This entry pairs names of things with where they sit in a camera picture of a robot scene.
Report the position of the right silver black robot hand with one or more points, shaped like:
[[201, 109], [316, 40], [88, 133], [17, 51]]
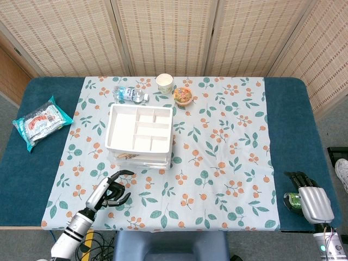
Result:
[[315, 201]]

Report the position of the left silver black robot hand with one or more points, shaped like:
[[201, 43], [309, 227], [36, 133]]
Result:
[[98, 194]]

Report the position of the green can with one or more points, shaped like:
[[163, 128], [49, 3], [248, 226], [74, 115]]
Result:
[[294, 199]]

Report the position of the clear plastic drawer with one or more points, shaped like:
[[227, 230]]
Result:
[[152, 160]]

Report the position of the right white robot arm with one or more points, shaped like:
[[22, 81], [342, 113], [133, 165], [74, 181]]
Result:
[[330, 244]]

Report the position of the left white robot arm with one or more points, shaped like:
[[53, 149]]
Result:
[[73, 225]]

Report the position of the white drawer organizer box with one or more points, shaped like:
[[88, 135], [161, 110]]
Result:
[[122, 130]]

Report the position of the clear plastic water bottle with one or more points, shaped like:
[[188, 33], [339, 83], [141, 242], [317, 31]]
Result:
[[127, 93]]

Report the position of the white sneaker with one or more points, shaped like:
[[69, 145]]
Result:
[[342, 171]]

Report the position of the yellow floor tape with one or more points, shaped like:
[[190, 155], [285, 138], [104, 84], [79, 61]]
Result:
[[89, 236]]

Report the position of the wooden pen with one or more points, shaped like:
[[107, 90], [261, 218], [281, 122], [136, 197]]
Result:
[[127, 155]]

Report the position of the blue padded chair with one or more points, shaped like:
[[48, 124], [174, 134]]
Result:
[[168, 244]]

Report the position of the teal snack package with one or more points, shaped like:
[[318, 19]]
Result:
[[40, 123]]

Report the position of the floral fruit print tablecloth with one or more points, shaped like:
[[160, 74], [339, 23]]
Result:
[[217, 176]]

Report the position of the orange jelly cup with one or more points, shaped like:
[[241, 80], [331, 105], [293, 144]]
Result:
[[183, 95]]

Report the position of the white paper cup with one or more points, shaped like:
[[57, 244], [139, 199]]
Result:
[[164, 81]]

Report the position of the woven bamboo folding screen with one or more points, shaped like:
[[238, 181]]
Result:
[[163, 35]]

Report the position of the black metal frame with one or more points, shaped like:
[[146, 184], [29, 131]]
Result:
[[337, 149]]

